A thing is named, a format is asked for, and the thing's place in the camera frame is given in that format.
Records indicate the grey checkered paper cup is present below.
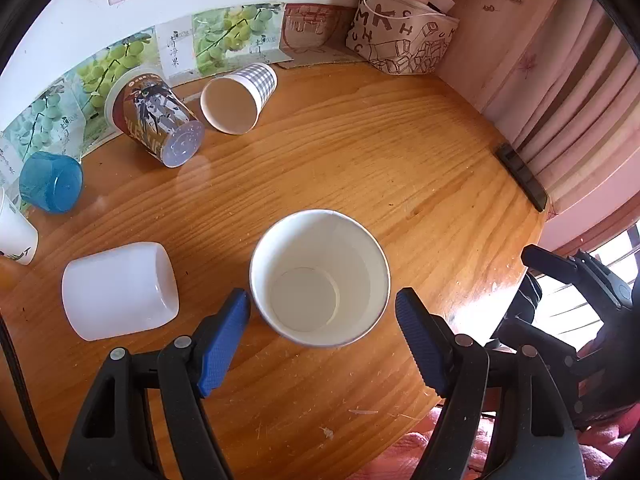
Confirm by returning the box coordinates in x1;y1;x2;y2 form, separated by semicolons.
200;63;278;136

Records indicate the pink curtain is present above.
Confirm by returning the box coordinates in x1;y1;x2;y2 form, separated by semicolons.
480;0;640;256

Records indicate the pink blanket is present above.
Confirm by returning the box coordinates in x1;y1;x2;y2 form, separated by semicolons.
350;402;640;480

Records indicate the white plastic cup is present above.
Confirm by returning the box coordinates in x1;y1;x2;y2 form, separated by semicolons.
61;241;180;342

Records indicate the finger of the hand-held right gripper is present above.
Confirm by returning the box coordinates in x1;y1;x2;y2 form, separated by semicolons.
492;317;593;391
521;244;637;311

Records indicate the window grille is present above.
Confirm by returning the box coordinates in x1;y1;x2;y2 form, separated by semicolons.
530;225;640;353

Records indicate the letter print fabric bag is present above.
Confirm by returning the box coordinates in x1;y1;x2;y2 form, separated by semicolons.
346;0;461;76

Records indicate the white paper cup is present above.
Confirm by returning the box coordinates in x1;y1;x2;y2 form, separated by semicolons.
249;209;391;349

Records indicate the brown printed paper cup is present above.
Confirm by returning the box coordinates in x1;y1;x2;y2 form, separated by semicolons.
104;66;206;169

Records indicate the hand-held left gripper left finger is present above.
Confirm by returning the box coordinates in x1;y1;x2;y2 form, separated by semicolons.
60;287;252;480

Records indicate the white mug with leaf print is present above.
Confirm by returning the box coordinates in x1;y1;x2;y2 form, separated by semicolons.
0;187;39;266

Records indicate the brown cardboard box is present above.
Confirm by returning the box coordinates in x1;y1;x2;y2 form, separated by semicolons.
281;3;355;56

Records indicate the black cable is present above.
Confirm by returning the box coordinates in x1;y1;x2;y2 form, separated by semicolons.
0;317;61;480

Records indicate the blue plastic cup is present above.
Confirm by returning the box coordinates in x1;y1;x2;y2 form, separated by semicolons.
19;151;84;214

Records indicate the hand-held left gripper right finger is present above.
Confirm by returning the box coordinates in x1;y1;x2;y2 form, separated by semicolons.
395;287;587;480

